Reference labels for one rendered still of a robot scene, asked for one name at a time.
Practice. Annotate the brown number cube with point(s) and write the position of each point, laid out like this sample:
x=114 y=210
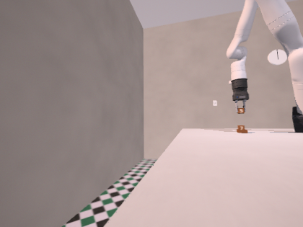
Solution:
x=241 y=110
x=241 y=127

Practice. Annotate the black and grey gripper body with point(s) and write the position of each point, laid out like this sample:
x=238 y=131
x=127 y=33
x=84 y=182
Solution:
x=239 y=85

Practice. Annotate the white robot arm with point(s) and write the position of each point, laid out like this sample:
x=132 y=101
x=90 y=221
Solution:
x=284 y=27

